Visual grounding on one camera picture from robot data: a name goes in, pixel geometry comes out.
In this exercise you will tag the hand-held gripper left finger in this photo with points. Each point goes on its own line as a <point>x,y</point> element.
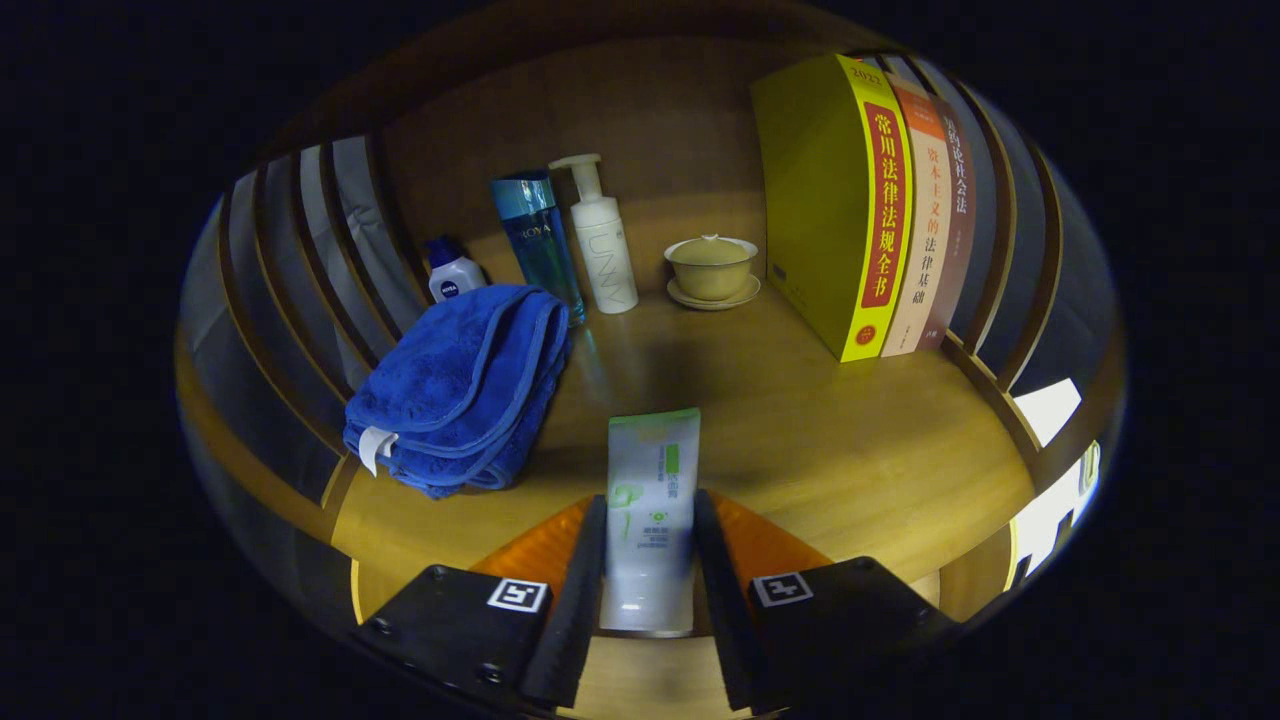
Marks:
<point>582,620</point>

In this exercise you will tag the yellow lidded teacup with saucer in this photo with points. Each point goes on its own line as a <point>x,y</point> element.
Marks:
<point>712,270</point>

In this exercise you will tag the small white blue-capped bottle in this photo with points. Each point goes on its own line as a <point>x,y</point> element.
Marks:
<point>455,280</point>

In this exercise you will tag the small cream object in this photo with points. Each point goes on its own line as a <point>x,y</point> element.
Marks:
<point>1090,465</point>

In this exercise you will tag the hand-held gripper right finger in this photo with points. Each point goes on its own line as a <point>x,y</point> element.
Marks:
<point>718,620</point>

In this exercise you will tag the white side table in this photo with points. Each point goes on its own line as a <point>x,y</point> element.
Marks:
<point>1045,410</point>

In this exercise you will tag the thick yellow book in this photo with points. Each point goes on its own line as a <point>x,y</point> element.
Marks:
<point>810,200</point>

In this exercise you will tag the white pump bottle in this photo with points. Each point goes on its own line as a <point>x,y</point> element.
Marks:
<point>605,260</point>

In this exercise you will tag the brown book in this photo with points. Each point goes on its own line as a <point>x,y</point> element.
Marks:
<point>957,240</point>

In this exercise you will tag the wooden countertop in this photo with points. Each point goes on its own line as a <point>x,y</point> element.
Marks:
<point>800,430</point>

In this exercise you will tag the white tube with green print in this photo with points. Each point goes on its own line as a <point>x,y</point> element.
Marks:
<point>650,480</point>

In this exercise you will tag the orange and white book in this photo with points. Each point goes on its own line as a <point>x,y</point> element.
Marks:
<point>925,260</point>

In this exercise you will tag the tall teal bottle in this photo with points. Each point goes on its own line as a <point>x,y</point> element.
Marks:
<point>535,240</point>

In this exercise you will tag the wooden cabinet with slatted sides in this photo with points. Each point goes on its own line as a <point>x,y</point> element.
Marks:
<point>660,120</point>

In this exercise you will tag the folded blue towel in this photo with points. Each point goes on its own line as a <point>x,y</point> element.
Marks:
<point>460,380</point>

